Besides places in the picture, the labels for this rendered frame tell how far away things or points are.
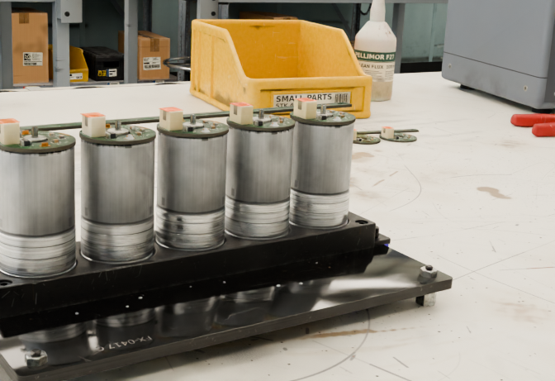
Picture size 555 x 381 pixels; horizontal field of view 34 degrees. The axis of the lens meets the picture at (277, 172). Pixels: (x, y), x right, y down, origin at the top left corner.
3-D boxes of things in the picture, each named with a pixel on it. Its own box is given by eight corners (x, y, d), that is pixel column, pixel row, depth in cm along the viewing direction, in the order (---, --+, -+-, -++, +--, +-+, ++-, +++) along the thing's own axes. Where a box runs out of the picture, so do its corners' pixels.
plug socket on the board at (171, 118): (189, 129, 31) (190, 110, 31) (167, 131, 30) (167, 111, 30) (178, 125, 31) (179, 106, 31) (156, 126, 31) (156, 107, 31)
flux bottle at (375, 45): (349, 99, 74) (358, -26, 71) (352, 92, 77) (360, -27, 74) (391, 102, 73) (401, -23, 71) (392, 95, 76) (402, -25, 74)
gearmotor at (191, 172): (235, 268, 32) (241, 127, 31) (174, 279, 31) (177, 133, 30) (202, 246, 34) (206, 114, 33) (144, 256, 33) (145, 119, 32)
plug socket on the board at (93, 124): (113, 135, 29) (113, 116, 29) (88, 138, 29) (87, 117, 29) (103, 130, 30) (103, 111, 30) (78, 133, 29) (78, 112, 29)
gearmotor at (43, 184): (87, 295, 29) (87, 141, 28) (12, 309, 28) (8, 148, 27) (60, 270, 31) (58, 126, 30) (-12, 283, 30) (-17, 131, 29)
